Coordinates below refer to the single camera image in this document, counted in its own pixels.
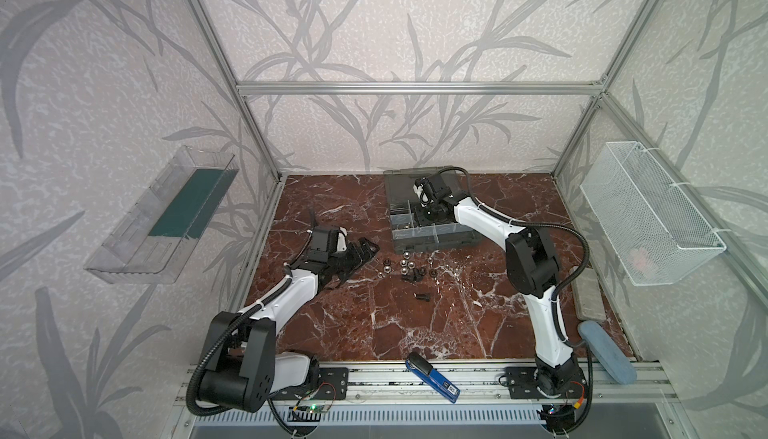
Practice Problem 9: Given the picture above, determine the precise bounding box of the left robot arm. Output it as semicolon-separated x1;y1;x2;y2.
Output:
185;225;380;417

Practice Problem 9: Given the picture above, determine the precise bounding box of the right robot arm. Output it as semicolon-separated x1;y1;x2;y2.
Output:
413;166;589;397

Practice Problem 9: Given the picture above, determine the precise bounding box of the grey compartment organizer box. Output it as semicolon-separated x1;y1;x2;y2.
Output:
384;166;483;254

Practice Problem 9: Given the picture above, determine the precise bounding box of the black screw cluster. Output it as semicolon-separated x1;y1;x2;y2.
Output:
401;267;427;284

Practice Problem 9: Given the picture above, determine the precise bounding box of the blue black utility knife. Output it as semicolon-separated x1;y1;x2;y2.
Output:
405;352;461;403

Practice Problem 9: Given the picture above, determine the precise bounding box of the grey sponge block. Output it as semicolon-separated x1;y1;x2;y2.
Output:
571;268;607;323

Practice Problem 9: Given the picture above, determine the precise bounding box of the pink object in basket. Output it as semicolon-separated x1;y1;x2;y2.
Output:
629;247;658;275

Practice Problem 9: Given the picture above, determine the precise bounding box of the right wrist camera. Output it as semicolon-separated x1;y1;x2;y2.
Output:
413;179;430;204

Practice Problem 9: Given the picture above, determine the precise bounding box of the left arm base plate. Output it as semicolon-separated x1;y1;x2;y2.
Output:
276;367;350;401

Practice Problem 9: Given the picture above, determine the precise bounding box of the aluminium front rail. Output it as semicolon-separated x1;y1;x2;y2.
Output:
170;359;679;407

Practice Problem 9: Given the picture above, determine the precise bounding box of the clear acrylic wall shelf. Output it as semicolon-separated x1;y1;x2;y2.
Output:
84;146;239;284

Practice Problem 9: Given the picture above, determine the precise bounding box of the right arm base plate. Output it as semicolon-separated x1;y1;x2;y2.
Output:
498;366;587;401

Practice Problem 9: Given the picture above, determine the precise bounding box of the white wire mesh basket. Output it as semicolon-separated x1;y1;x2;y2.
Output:
580;141;727;287

